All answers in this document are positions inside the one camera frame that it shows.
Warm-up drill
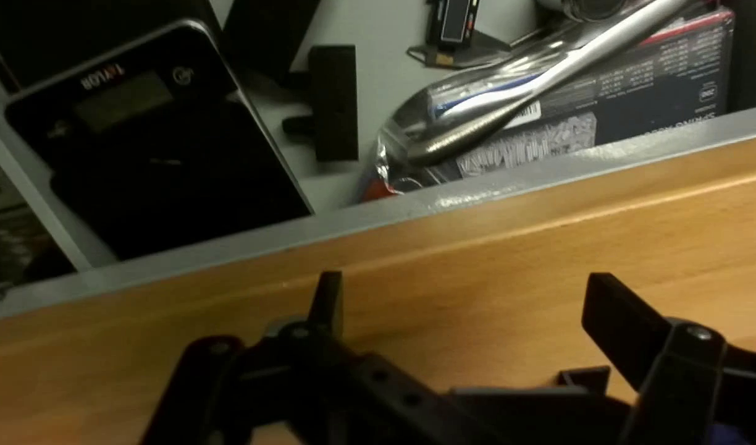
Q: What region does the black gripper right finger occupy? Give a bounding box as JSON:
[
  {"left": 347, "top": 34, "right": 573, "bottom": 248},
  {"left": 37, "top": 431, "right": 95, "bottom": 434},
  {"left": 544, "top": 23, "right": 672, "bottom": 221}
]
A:
[{"left": 582, "top": 270, "right": 756, "bottom": 445}]

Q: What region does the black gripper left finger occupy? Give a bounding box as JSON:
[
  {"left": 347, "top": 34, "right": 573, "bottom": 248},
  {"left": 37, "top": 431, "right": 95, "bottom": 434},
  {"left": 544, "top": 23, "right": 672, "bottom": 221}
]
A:
[{"left": 140, "top": 270, "right": 513, "bottom": 445}]

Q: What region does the black plastic bracket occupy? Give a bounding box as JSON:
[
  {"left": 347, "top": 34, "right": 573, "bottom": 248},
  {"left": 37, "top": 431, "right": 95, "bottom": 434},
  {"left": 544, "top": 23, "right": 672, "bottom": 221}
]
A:
[{"left": 280, "top": 43, "right": 363, "bottom": 167}]

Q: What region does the grey metal tool drawer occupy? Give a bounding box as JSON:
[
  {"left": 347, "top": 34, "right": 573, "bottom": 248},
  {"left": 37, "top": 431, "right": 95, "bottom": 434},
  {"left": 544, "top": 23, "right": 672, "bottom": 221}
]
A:
[{"left": 0, "top": 0, "right": 756, "bottom": 280}]

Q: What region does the black rectangular block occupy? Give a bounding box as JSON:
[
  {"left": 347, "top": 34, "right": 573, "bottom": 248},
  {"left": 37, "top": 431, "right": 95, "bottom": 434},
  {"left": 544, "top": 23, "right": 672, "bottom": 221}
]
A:
[{"left": 220, "top": 0, "right": 324, "bottom": 85}]

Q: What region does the black digital scale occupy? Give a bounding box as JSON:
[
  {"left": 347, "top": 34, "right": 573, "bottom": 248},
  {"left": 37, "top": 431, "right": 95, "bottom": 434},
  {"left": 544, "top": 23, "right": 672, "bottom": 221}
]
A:
[{"left": 6, "top": 17, "right": 317, "bottom": 265}]

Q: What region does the black printed package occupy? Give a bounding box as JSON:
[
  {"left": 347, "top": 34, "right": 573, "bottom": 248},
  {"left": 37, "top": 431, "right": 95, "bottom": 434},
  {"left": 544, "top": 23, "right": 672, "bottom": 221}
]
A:
[{"left": 456, "top": 6, "right": 740, "bottom": 184}]

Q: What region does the silver foil pouch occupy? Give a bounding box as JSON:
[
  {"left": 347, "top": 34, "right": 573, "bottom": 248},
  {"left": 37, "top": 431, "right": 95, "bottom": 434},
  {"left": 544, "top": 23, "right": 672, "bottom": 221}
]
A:
[{"left": 376, "top": 0, "right": 694, "bottom": 171}]

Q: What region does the black flat electronic device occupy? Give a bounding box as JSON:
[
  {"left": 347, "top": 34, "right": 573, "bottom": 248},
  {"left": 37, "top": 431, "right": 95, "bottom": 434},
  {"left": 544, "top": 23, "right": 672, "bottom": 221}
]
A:
[{"left": 0, "top": 0, "right": 226, "bottom": 90}]

